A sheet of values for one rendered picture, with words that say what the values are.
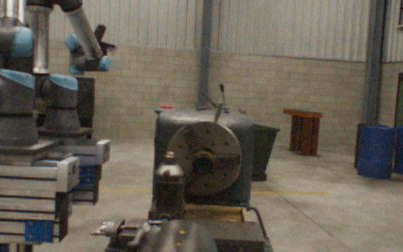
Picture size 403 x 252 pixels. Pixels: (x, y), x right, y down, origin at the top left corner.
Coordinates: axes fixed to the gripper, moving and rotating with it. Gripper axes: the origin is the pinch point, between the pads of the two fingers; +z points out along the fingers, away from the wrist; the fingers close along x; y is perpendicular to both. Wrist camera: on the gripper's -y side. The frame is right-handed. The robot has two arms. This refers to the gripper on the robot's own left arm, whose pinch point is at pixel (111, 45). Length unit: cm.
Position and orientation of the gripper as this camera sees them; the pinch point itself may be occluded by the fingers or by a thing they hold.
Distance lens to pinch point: 252.1
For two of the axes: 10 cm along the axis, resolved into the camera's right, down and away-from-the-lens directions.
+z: 3.5, -0.6, 9.4
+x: 9.2, 2.2, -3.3
